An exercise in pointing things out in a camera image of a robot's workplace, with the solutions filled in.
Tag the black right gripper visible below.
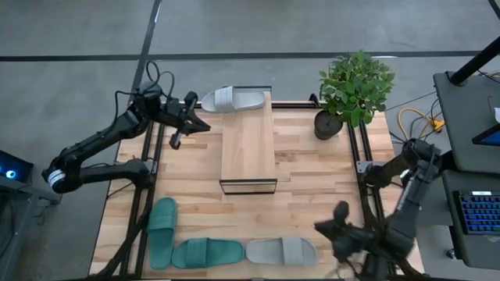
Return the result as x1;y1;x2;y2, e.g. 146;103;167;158
313;200;378;274

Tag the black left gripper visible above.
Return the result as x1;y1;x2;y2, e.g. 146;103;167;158
155;91;213;151

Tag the grey slide sandal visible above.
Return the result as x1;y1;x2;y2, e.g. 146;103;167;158
200;85;267;115
245;236;319;268

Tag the green slide sandal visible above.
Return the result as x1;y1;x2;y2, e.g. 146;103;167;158
171;237;246;270
147;196;180;271

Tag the green plant in black pot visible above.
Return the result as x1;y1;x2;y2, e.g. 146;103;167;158
313;49;396;141

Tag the backlit black keyboard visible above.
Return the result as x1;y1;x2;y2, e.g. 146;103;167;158
452;190;500;237

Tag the grey desk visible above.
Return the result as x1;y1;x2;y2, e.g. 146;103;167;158
432;70;500;271

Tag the computer case with blue light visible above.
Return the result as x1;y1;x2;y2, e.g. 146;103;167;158
0;149;34;184

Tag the blue lit screen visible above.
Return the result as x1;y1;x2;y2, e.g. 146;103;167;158
471;123;500;148

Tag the grey side stand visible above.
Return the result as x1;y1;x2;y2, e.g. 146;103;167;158
0;175;63;281

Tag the black pole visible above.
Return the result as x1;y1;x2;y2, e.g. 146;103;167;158
448;36;500;87

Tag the wooden shelf with black frame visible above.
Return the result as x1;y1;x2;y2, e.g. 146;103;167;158
219;85;279;196

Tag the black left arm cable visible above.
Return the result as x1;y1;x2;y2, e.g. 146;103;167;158
114;59;176;120

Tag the black metal table frame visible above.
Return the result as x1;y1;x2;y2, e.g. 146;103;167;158
88;93;427;281

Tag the yellow cable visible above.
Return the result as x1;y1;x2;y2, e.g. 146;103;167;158
397;106;446;133

